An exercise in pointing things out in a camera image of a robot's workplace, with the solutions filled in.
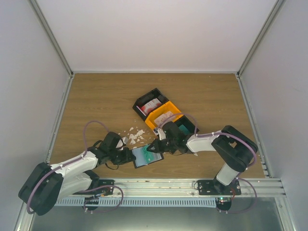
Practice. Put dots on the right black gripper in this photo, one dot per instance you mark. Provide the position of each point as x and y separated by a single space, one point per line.
158 148

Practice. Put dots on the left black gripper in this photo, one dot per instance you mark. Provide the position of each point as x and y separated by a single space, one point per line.
126 159

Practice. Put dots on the black leather card holder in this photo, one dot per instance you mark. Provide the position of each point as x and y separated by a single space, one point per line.
139 161

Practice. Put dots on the teal VIP card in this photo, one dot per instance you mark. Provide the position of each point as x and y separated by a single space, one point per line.
150 157

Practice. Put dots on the black card bin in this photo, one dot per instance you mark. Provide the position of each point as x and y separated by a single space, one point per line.
155 93
185 121

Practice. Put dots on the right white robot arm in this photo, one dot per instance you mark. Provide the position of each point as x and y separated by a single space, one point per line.
237 151

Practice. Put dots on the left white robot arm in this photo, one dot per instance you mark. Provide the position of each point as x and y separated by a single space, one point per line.
49 183

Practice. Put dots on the white VIP card stack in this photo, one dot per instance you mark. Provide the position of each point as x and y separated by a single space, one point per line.
159 120

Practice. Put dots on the teal card stack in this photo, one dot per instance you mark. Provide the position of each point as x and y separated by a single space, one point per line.
184 129

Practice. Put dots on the red card stack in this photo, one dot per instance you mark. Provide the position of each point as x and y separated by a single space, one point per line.
151 105

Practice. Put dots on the orange card bin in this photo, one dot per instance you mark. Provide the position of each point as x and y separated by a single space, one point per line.
168 106

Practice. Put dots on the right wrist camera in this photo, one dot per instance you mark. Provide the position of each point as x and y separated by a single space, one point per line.
159 132

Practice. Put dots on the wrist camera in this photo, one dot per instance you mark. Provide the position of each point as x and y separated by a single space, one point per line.
125 140
159 132

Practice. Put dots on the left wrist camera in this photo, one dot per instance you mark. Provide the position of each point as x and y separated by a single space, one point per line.
125 140

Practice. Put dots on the aluminium rail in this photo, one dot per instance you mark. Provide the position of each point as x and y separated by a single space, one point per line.
169 188

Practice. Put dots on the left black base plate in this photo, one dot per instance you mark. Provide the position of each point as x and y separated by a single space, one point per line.
103 187

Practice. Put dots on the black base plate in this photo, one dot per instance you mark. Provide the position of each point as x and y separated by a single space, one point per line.
212 187
103 187

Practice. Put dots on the grey slotted cable duct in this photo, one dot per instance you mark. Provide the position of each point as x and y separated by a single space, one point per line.
142 202

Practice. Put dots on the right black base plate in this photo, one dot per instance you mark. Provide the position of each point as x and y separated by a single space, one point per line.
212 187

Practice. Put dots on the left frame post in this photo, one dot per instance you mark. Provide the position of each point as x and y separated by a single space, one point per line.
45 25

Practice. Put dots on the frame post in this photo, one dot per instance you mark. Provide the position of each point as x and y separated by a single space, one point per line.
260 36
45 25

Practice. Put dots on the right frame post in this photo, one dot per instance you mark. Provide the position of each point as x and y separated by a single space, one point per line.
260 36

